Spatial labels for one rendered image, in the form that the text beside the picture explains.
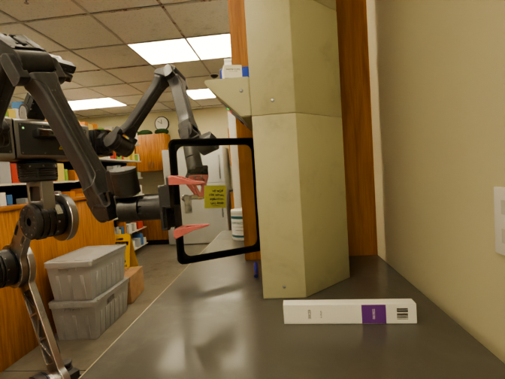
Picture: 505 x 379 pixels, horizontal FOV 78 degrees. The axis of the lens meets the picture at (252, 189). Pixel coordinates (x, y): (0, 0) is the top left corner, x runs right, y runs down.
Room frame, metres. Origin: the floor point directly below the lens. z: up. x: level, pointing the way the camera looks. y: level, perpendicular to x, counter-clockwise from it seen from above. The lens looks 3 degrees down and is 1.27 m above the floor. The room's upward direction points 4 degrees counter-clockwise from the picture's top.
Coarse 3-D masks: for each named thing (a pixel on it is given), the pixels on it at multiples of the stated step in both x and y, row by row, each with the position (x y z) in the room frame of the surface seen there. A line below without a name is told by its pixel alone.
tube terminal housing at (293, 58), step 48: (288, 0) 0.79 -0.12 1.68; (288, 48) 0.79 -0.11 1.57; (336, 48) 0.91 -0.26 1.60; (288, 96) 0.79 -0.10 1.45; (336, 96) 0.90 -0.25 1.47; (288, 144) 0.79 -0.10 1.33; (336, 144) 0.89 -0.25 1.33; (288, 192) 0.79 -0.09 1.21; (336, 192) 0.89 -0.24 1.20; (288, 240) 0.79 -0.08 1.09; (336, 240) 0.88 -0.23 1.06; (288, 288) 0.79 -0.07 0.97
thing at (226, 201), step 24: (192, 168) 1.01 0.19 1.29; (216, 168) 1.04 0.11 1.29; (240, 168) 1.08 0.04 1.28; (192, 192) 1.01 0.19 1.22; (216, 192) 1.04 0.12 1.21; (240, 192) 1.07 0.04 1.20; (192, 216) 1.01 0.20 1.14; (216, 216) 1.04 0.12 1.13; (240, 216) 1.07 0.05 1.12; (192, 240) 1.00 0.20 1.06; (216, 240) 1.04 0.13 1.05; (240, 240) 1.07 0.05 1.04
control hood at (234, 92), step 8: (208, 80) 0.81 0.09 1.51; (216, 80) 0.81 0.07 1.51; (224, 80) 0.80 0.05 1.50; (232, 80) 0.80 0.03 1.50; (240, 80) 0.80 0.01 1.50; (248, 80) 0.80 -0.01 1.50; (208, 88) 0.83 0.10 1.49; (216, 88) 0.81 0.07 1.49; (224, 88) 0.80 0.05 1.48; (232, 88) 0.80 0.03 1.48; (240, 88) 0.80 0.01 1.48; (248, 88) 0.80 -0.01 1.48; (216, 96) 0.87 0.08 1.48; (224, 96) 0.80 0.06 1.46; (232, 96) 0.80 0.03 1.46; (240, 96) 0.80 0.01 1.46; (248, 96) 0.80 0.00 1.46; (232, 104) 0.80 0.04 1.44; (240, 104) 0.80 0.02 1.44; (248, 104) 0.80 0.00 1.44; (240, 112) 0.80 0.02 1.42; (248, 112) 0.80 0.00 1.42; (248, 120) 0.86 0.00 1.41
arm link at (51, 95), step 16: (16, 64) 0.71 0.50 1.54; (16, 80) 0.71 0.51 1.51; (32, 80) 0.72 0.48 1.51; (48, 80) 0.74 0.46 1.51; (64, 80) 0.80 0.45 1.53; (32, 96) 0.75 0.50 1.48; (48, 96) 0.73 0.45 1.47; (64, 96) 0.76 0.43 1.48; (48, 112) 0.74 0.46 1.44; (64, 112) 0.74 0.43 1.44; (64, 128) 0.73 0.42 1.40; (80, 128) 0.76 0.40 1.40; (64, 144) 0.74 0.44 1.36; (80, 144) 0.74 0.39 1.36; (80, 160) 0.73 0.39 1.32; (96, 160) 0.76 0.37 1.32; (80, 176) 0.75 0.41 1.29; (96, 176) 0.74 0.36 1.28; (96, 192) 0.73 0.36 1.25
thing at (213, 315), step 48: (192, 288) 0.91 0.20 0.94; (240, 288) 0.88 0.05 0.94; (336, 288) 0.84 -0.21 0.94; (384, 288) 0.82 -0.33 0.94; (144, 336) 0.64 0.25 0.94; (192, 336) 0.63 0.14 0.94; (240, 336) 0.62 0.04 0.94; (288, 336) 0.61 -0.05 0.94; (336, 336) 0.59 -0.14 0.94; (384, 336) 0.58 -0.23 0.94; (432, 336) 0.57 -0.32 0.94
